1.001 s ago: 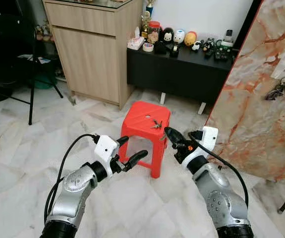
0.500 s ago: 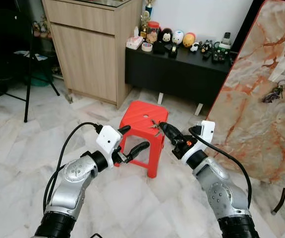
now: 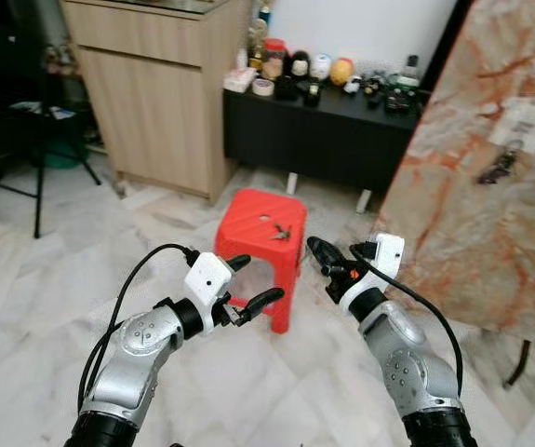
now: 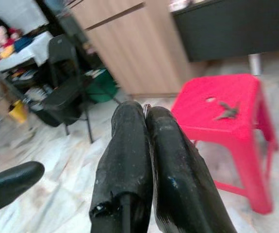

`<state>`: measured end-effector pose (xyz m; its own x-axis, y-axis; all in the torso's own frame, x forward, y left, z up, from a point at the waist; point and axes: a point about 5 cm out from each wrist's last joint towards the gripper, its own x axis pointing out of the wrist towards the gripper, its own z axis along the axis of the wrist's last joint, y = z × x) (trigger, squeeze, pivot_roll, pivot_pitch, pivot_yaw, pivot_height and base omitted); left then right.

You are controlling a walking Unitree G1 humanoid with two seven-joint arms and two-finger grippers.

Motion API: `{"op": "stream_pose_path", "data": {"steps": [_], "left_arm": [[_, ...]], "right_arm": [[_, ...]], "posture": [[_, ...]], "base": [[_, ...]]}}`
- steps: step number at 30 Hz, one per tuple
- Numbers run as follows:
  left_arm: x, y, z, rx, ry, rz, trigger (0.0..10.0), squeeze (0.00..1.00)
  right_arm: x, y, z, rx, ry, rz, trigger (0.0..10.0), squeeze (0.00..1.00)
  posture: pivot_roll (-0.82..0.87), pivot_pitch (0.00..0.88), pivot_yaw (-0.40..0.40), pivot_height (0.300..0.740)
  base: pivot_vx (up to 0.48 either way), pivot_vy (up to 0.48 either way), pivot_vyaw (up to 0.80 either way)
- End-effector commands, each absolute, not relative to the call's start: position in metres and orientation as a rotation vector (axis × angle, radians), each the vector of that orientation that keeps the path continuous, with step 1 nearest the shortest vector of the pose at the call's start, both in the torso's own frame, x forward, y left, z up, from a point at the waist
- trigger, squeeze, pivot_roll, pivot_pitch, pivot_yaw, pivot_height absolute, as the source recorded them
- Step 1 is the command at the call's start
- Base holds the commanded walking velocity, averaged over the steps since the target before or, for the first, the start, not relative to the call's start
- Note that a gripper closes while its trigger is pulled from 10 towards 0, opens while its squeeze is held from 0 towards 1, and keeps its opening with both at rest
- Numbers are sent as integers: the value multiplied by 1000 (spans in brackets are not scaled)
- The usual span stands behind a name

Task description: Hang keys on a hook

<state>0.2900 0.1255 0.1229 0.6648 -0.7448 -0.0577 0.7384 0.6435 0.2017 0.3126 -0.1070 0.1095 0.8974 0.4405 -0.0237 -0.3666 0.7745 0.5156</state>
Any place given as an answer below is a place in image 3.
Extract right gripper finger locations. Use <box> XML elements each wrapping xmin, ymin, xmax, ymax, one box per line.
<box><xmin>306</xmin><ymin>237</ymin><xmax>350</xmax><ymax>277</ymax></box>

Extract dark key bunch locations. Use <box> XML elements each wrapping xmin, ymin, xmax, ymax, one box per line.
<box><xmin>265</xmin><ymin>222</ymin><xmax>296</xmax><ymax>243</ymax></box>
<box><xmin>476</xmin><ymin>140</ymin><xmax>526</xmax><ymax>186</ymax></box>

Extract white adhesive hook patch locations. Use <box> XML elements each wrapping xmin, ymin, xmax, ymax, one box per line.
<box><xmin>490</xmin><ymin>98</ymin><xmax>535</xmax><ymax>151</ymax></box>

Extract red plastic stool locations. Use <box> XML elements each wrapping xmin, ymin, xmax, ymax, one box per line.
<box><xmin>214</xmin><ymin>189</ymin><xmax>308</xmax><ymax>334</ymax></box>

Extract black low console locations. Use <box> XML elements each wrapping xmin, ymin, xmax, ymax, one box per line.
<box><xmin>222</xmin><ymin>84</ymin><xmax>435</xmax><ymax>214</ymax></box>

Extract marble table top red rim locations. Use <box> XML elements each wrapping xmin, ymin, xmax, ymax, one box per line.
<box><xmin>376</xmin><ymin>0</ymin><xmax>535</xmax><ymax>348</ymax></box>

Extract wide black remote control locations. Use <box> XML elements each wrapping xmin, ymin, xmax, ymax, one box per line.
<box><xmin>385</xmin><ymin>88</ymin><xmax>413</xmax><ymax>118</ymax></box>

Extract small black box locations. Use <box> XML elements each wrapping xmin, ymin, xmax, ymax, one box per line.
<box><xmin>274</xmin><ymin>76</ymin><xmax>302</xmax><ymax>102</ymax></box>

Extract dark black figurine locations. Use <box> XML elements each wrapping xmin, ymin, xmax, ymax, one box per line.
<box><xmin>362</xmin><ymin>74</ymin><xmax>386</xmax><ymax>100</ymax></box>

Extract white tape roll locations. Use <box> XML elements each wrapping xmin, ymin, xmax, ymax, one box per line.
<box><xmin>251</xmin><ymin>78</ymin><xmax>275</xmax><ymax>98</ymax></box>

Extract light wood cabinet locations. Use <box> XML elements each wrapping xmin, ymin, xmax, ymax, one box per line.
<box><xmin>60</xmin><ymin>0</ymin><xmax>252</xmax><ymax>205</ymax></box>

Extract white tissue pack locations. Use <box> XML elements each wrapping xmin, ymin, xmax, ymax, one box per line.
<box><xmin>222</xmin><ymin>67</ymin><xmax>254</xmax><ymax>93</ymax></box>

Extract yellow bear figurine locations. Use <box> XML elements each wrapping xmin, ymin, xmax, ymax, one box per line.
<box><xmin>330</xmin><ymin>58</ymin><xmax>356</xmax><ymax>88</ymax></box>

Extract white and blue round figurine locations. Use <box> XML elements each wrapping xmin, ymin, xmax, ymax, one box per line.
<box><xmin>309</xmin><ymin>54</ymin><xmax>333</xmax><ymax>82</ymax></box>

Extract black table leg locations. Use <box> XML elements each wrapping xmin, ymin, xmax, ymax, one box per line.
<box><xmin>503</xmin><ymin>340</ymin><xmax>533</xmax><ymax>389</ymax></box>

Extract black mouse figurine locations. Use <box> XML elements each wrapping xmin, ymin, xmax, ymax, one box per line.
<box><xmin>288</xmin><ymin>51</ymin><xmax>312</xmax><ymax>81</ymax></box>

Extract clear jar with red lid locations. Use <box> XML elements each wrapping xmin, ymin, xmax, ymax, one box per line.
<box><xmin>261</xmin><ymin>39</ymin><xmax>289</xmax><ymax>81</ymax></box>

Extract small gold trophy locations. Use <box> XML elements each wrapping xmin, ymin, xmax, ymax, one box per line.
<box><xmin>247</xmin><ymin>42</ymin><xmax>266</xmax><ymax>75</ymax></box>

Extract green bin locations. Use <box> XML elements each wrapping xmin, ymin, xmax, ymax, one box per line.
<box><xmin>34</xmin><ymin>140</ymin><xmax>87</xmax><ymax>171</ymax></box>

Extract black tripod stand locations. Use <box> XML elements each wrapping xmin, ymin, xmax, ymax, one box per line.
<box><xmin>0</xmin><ymin>28</ymin><xmax>103</xmax><ymax>240</ymax></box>

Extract white papers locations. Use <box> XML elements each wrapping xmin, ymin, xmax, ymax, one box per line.
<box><xmin>11</xmin><ymin>101</ymin><xmax>78</xmax><ymax>121</ymax></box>

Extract brown plush toy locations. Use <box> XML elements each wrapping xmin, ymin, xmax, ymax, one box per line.
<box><xmin>48</xmin><ymin>45</ymin><xmax>74</xmax><ymax>76</ymax></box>

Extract dark glass display cabinet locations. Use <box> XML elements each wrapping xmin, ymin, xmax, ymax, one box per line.
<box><xmin>0</xmin><ymin>0</ymin><xmax>75</xmax><ymax>95</ymax></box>

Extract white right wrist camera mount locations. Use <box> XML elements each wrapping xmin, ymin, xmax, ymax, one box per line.
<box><xmin>363</xmin><ymin>234</ymin><xmax>406</xmax><ymax>286</ymax></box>

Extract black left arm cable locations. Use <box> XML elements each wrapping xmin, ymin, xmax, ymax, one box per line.
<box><xmin>78</xmin><ymin>244</ymin><xmax>200</xmax><ymax>412</ymax></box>

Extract cordless phone on base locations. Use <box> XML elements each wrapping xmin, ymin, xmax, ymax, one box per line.
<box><xmin>393</xmin><ymin>56</ymin><xmax>425</xmax><ymax>93</ymax></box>

